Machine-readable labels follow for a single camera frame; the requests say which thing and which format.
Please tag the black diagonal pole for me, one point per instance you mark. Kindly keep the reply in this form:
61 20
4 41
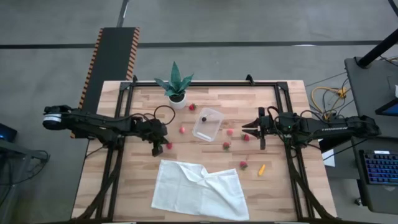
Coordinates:
377 49

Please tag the dark cherry with stem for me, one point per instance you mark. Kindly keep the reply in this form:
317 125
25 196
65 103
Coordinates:
204 119

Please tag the backlit black keyboard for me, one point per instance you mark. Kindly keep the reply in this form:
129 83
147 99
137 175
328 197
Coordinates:
382 168

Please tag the dark device with blue light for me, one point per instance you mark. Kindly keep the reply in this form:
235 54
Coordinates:
6 132

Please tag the black table clamp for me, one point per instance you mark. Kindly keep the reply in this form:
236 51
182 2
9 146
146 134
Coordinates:
249 78
134 78

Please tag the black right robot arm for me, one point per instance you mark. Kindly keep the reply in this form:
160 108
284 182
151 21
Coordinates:
335 127

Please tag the green snake plant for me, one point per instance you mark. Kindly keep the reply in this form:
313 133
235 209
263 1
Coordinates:
175 84

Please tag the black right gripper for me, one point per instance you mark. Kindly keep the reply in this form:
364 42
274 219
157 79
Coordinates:
270 126

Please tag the small yellow pepper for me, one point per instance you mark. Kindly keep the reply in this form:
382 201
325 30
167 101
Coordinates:
261 170

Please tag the grey side desk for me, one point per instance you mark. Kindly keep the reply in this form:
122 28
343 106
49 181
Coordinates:
373 87

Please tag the blue lit screen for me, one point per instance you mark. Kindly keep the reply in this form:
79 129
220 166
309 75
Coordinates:
390 109

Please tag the red strawberry with green leaves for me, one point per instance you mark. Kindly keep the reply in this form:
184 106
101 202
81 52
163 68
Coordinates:
192 107
245 137
243 165
226 146
169 146

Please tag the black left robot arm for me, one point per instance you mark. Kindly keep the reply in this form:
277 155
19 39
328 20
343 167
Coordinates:
93 124

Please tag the black metal table frame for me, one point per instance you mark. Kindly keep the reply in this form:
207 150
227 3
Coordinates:
202 84

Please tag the clear plastic tupperware container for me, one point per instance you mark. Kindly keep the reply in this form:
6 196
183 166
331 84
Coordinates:
205 133

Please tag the black mat with striped edges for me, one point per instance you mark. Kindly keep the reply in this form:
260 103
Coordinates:
113 53

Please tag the white paper sheet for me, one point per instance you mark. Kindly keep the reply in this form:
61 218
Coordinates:
329 158

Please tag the white cloth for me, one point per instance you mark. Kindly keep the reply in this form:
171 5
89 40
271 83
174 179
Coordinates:
192 193
180 105

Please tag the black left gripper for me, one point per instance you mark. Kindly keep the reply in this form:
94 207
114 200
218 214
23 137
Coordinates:
152 130

